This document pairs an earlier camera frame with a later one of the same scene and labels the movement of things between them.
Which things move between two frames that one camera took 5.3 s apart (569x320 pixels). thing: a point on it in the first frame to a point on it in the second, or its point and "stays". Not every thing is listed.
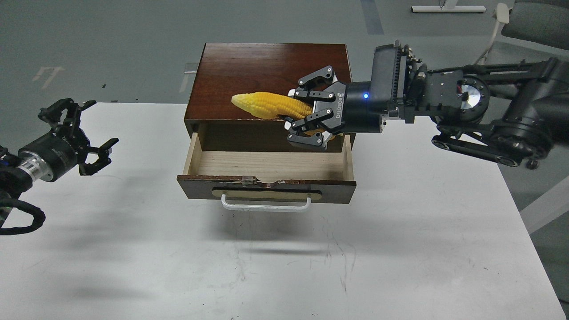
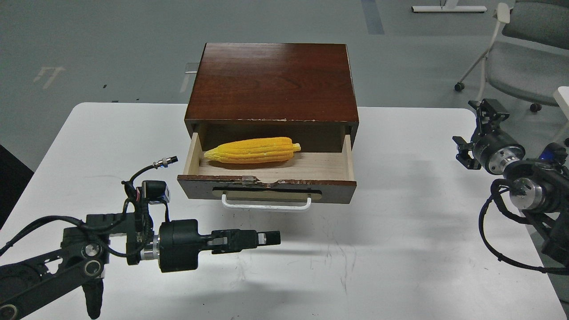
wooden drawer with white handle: (267, 181) stays
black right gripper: (358, 107) to (494, 150)
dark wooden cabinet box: (218, 124) stays
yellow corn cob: (270, 105) to (254, 150)
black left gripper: (58, 151) to (177, 246)
